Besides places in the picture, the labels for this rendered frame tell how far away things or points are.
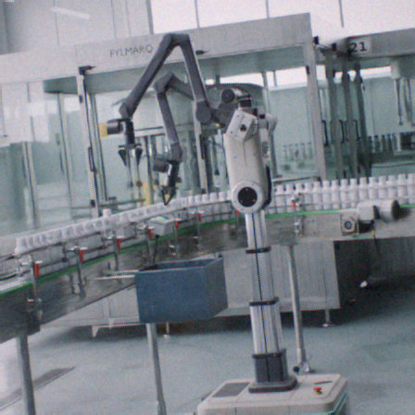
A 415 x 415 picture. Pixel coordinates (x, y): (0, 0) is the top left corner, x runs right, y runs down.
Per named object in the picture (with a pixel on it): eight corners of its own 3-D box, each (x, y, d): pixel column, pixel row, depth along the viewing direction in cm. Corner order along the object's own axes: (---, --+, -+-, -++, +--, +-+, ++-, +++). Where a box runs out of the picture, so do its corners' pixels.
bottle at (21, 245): (27, 278, 439) (22, 236, 439) (36, 278, 435) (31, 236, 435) (15, 281, 435) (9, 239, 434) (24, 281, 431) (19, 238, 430)
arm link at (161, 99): (162, 79, 556) (164, 89, 566) (151, 81, 556) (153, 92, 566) (183, 155, 541) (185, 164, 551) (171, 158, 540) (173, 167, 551)
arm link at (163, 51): (174, 38, 508) (181, 42, 519) (164, 31, 510) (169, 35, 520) (124, 119, 514) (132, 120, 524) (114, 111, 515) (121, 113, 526)
